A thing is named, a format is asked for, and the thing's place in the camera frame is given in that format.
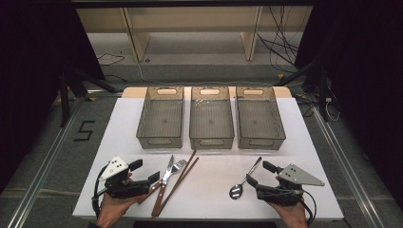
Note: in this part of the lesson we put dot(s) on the person's right hand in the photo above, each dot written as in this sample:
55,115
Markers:
291,215

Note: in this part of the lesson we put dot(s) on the black metal stand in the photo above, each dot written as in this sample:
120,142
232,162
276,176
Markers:
316,85
68,91

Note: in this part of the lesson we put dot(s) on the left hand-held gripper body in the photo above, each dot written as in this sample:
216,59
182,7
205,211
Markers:
122,186

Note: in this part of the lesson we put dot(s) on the metal spoon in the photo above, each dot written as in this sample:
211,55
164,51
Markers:
236,191

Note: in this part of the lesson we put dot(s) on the dark curtain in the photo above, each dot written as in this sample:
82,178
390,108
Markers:
364,79
31,79

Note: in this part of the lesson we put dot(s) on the white table cover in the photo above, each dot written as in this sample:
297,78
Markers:
209,190

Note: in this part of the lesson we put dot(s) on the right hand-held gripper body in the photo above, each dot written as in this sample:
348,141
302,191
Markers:
285,191

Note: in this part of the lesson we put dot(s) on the person's left hand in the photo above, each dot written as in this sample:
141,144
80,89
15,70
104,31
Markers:
112,209

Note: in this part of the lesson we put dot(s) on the smoky clear plastic bin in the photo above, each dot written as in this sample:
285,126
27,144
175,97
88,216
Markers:
211,122
259,122
161,122

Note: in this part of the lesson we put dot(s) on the aluminium floor rail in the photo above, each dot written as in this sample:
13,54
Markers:
41,177
348,171

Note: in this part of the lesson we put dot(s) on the pale wooden shelf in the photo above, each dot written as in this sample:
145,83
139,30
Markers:
190,19

